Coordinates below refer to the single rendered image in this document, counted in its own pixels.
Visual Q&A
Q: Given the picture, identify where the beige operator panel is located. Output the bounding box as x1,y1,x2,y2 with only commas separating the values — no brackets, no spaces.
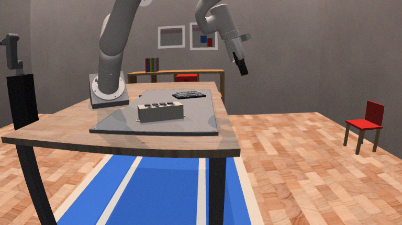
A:
136,102,185,123

